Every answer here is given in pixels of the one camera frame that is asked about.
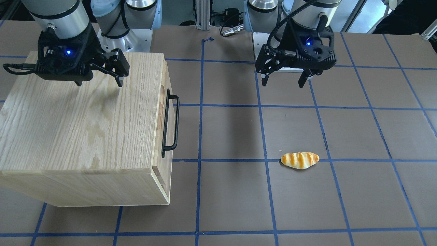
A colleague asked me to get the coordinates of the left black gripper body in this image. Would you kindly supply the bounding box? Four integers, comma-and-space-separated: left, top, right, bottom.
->
255, 44, 328, 74

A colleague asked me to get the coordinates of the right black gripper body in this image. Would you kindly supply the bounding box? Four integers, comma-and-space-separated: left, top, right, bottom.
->
83, 31, 130, 78

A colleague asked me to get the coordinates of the black metal drawer handle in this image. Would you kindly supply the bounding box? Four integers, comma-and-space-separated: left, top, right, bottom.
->
161, 88, 180, 159

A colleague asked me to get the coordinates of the wooden drawer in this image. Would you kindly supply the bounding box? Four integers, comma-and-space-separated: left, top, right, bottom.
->
152, 61, 179, 205

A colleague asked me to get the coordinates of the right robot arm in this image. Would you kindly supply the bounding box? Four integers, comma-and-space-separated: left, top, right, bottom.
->
3, 0, 162, 87

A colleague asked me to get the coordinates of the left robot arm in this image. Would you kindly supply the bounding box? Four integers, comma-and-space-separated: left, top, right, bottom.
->
243, 0, 341, 87

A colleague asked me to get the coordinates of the light wooden drawer cabinet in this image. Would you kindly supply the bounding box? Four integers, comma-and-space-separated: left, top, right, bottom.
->
0, 52, 165, 207

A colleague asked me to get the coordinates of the toy bread loaf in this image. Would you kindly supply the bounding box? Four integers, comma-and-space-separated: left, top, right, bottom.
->
280, 152, 320, 170

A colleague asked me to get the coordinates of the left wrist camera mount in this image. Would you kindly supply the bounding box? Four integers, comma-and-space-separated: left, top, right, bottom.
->
276, 12, 337, 69

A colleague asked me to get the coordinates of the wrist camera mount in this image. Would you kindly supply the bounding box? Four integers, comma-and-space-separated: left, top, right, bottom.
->
276, 12, 337, 69
3, 27, 99, 86

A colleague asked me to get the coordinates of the silver cable connector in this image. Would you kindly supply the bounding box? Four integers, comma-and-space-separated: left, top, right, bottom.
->
220, 24, 244, 37

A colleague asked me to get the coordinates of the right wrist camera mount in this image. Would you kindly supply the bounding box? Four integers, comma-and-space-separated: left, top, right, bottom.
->
3, 27, 99, 86

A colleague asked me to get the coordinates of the aluminium frame post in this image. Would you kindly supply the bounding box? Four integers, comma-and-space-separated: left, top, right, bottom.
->
195, 0, 211, 31

